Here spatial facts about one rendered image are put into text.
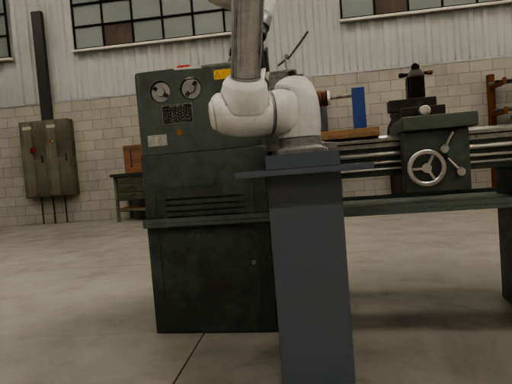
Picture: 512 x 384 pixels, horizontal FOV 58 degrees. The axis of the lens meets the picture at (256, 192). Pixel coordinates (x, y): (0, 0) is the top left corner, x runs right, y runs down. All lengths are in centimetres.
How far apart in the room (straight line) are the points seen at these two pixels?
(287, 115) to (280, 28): 768
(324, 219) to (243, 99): 48
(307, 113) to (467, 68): 791
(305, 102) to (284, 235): 46
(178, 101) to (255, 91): 74
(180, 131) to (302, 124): 77
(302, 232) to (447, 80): 788
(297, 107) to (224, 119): 26
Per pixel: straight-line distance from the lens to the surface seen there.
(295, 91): 162
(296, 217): 157
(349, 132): 215
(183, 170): 219
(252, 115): 156
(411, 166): 205
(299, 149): 160
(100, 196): 972
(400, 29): 933
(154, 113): 225
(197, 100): 219
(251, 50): 152
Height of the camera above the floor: 76
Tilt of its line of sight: 3 degrees down
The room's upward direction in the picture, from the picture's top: 5 degrees counter-clockwise
